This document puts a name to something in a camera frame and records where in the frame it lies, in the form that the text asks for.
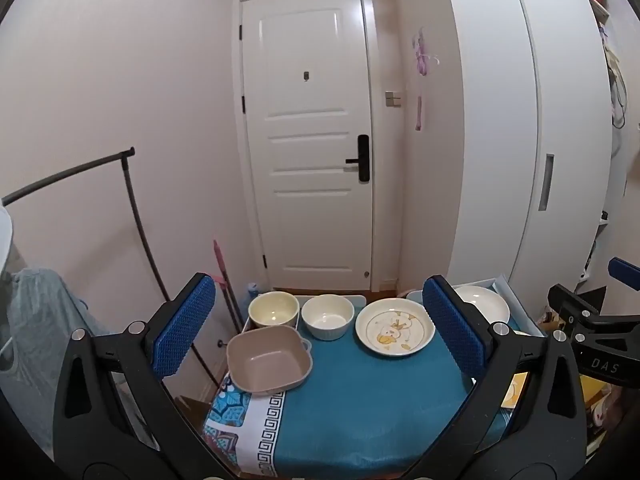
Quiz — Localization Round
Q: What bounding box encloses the pink wall sticker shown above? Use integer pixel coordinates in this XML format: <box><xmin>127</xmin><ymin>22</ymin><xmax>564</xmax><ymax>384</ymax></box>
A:
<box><xmin>411</xmin><ymin>27</ymin><xmax>441</xmax><ymax>77</ymax></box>

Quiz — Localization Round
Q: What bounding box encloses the duck print plate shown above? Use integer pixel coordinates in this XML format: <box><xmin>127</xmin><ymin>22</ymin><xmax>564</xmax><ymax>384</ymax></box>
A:
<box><xmin>355</xmin><ymin>298</ymin><xmax>437</xmax><ymax>358</ymax></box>

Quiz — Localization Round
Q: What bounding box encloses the grey blue garment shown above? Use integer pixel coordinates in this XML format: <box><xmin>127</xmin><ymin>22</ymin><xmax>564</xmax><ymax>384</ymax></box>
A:
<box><xmin>0</xmin><ymin>267</ymin><xmax>146</xmax><ymax>461</ymax></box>

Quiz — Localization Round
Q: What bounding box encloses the white door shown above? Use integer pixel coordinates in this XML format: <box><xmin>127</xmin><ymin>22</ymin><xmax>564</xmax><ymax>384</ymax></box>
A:
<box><xmin>239</xmin><ymin>0</ymin><xmax>376</xmax><ymax>294</ymax></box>

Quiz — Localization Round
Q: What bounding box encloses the white tray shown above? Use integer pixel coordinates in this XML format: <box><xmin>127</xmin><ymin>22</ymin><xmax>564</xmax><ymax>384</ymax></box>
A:
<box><xmin>242</xmin><ymin>294</ymin><xmax>307</xmax><ymax>341</ymax></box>

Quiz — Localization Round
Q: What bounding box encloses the white garment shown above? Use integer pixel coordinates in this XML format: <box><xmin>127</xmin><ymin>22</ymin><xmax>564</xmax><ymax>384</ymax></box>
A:
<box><xmin>0</xmin><ymin>204</ymin><xmax>14</xmax><ymax>272</ymax></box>

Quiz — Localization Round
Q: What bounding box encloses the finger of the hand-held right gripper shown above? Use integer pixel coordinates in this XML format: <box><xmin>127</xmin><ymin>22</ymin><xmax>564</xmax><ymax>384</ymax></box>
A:
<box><xmin>608</xmin><ymin>257</ymin><xmax>640</xmax><ymax>287</ymax></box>
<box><xmin>547</xmin><ymin>284</ymin><xmax>601</xmax><ymax>332</ymax></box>

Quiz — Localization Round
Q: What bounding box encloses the white wardrobe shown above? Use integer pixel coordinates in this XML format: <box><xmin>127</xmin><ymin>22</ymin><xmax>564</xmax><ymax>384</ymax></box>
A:
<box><xmin>439</xmin><ymin>0</ymin><xmax>614</xmax><ymax>307</ymax></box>

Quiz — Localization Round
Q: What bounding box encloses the brown paper bag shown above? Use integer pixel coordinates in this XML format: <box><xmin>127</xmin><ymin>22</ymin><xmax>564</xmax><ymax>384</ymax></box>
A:
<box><xmin>537</xmin><ymin>310</ymin><xmax>569</xmax><ymax>334</ymax></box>

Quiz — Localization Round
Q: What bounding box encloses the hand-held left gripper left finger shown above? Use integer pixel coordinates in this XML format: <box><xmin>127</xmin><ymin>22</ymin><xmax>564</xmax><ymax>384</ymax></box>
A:
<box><xmin>52</xmin><ymin>272</ymin><xmax>236</xmax><ymax>480</ymax></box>

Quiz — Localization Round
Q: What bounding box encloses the black door handle lock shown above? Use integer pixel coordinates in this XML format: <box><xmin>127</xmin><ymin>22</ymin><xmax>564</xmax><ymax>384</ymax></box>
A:
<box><xmin>345</xmin><ymin>135</ymin><xmax>372</xmax><ymax>181</ymax></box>

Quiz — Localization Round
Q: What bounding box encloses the black clothes rack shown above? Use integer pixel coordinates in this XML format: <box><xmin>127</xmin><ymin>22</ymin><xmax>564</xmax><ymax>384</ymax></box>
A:
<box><xmin>1</xmin><ymin>147</ymin><xmax>222</xmax><ymax>387</ymax></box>

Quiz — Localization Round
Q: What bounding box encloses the white shelf unit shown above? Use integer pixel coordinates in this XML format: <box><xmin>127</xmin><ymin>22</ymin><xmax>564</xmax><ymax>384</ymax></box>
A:
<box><xmin>585</xmin><ymin>0</ymin><xmax>640</xmax><ymax>283</ymax></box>

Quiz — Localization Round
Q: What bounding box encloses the white ribbed bowl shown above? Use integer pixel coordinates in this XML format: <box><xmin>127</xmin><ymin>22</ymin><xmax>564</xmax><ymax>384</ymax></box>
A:
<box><xmin>301</xmin><ymin>294</ymin><xmax>356</xmax><ymax>342</ymax></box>

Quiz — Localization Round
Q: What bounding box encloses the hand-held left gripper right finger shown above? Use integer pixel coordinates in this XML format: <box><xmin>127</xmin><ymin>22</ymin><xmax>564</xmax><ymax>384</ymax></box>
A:
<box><xmin>404</xmin><ymin>274</ymin><xmax>587</xmax><ymax>480</ymax></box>

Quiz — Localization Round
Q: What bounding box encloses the teal patterned tablecloth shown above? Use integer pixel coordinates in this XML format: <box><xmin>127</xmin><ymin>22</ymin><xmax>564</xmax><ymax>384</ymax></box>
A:
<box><xmin>202</xmin><ymin>290</ymin><xmax>522</xmax><ymax>479</ymax></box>

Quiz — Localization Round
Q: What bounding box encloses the pink square basin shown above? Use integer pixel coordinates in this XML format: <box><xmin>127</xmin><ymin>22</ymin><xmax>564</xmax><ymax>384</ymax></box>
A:
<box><xmin>226</xmin><ymin>325</ymin><xmax>314</xmax><ymax>393</ymax></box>

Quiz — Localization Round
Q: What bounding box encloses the yellow printed box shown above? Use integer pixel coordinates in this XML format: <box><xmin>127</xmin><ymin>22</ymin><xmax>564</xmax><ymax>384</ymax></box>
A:
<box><xmin>500</xmin><ymin>371</ymin><xmax>530</xmax><ymax>412</ymax></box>

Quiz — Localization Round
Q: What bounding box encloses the plain white plate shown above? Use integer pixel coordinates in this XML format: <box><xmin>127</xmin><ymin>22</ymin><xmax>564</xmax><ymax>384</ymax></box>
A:
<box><xmin>452</xmin><ymin>285</ymin><xmax>511</xmax><ymax>329</ymax></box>

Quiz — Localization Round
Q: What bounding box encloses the cream bowl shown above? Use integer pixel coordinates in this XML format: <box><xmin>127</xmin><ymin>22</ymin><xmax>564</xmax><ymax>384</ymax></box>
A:
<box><xmin>248</xmin><ymin>291</ymin><xmax>301</xmax><ymax>331</ymax></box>

